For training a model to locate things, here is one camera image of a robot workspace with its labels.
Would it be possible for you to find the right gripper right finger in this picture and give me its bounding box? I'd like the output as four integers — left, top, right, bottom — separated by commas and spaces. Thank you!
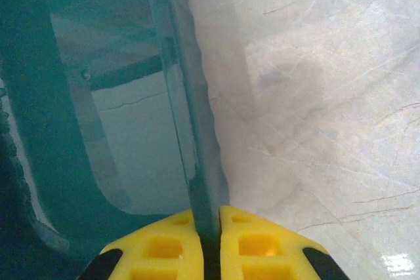
219, 205, 350, 280

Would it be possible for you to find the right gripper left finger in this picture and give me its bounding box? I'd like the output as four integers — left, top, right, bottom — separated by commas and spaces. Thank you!
78, 208, 205, 280

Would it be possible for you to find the teal plastic container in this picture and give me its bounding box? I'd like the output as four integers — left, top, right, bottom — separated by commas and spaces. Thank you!
0, 0, 230, 280

